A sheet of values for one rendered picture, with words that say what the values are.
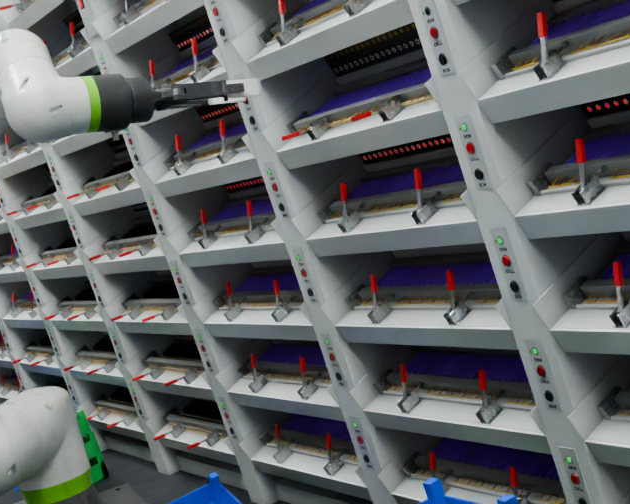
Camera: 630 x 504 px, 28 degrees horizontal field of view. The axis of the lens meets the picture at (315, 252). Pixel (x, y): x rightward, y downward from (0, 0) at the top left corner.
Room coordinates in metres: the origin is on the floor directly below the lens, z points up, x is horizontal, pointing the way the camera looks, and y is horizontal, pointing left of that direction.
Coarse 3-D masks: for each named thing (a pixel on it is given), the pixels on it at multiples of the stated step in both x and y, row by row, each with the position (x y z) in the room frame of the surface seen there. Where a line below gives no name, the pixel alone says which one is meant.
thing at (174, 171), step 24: (216, 120) 3.13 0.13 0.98; (240, 120) 3.00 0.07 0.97; (192, 144) 3.17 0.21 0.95; (216, 144) 2.93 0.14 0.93; (240, 144) 2.83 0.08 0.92; (144, 168) 3.15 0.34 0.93; (168, 168) 3.17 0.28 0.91; (192, 168) 2.99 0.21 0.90; (216, 168) 2.81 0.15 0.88; (240, 168) 2.71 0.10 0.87; (168, 192) 3.12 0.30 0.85
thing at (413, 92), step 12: (420, 84) 2.13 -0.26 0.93; (384, 96) 2.23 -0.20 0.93; (408, 96) 2.16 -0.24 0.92; (420, 96) 2.11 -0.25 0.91; (336, 108) 2.40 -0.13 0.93; (348, 108) 2.33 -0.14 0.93; (360, 108) 2.30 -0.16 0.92; (372, 108) 2.27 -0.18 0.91; (300, 120) 2.53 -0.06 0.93; (312, 120) 2.46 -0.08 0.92; (336, 120) 2.39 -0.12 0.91; (348, 120) 2.32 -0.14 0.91
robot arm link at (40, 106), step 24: (24, 72) 2.02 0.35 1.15; (48, 72) 2.03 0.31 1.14; (0, 96) 2.05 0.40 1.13; (24, 96) 1.98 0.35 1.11; (48, 96) 1.99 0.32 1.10; (72, 96) 2.01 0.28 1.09; (96, 96) 2.03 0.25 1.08; (24, 120) 1.98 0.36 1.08; (48, 120) 1.98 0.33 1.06; (72, 120) 2.01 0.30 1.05; (96, 120) 2.03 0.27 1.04
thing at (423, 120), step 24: (360, 72) 2.50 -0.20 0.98; (312, 96) 2.59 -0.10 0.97; (432, 96) 2.00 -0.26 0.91; (288, 120) 2.56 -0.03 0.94; (360, 120) 2.30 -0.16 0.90; (408, 120) 2.09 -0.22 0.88; (432, 120) 2.04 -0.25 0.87; (288, 144) 2.52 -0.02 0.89; (312, 144) 2.40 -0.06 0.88; (336, 144) 2.33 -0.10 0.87; (360, 144) 2.26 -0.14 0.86; (384, 144) 2.20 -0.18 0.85; (288, 168) 2.54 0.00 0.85
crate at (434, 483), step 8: (432, 480) 1.74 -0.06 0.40; (440, 480) 1.73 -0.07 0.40; (424, 488) 1.74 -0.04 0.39; (432, 488) 1.72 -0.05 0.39; (440, 488) 1.73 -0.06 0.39; (432, 496) 1.73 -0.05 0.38; (440, 496) 1.73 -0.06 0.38; (448, 496) 1.72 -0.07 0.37; (504, 496) 1.58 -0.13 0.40; (512, 496) 1.57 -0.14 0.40
